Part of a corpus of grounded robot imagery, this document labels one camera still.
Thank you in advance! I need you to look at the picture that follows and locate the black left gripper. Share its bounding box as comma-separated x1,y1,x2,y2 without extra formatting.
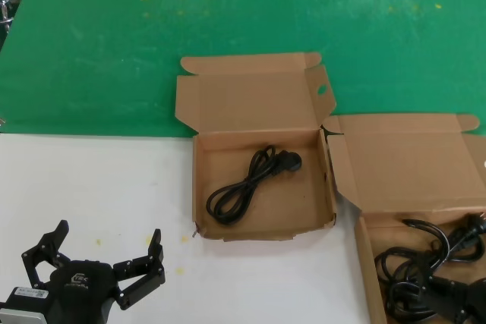
21,219,166,324

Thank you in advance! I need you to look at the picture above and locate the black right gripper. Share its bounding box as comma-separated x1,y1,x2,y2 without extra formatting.
428,274,486,324

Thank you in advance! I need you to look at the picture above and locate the open brown cardboard box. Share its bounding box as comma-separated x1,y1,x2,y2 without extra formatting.
320,113,486,324
175,52,338,244

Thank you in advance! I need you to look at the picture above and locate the green felt cloth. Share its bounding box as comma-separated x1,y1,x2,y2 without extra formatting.
0,0,486,139

